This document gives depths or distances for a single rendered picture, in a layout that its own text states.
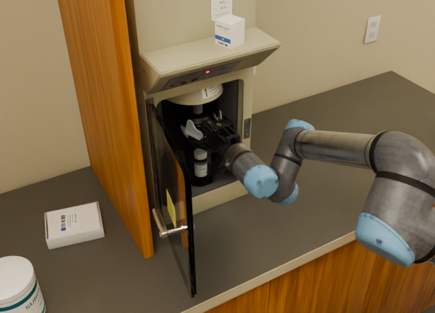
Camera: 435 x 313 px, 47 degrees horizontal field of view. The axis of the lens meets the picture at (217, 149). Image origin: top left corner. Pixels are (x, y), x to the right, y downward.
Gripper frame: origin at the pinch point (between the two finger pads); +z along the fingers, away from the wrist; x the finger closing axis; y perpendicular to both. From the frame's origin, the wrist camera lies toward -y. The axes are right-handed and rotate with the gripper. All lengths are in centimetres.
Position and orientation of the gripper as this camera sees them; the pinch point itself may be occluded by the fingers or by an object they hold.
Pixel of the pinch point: (198, 124)
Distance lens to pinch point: 144.5
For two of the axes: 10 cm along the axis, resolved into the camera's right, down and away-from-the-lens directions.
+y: 0.0, -8.1, -5.9
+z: -4.9, -5.1, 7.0
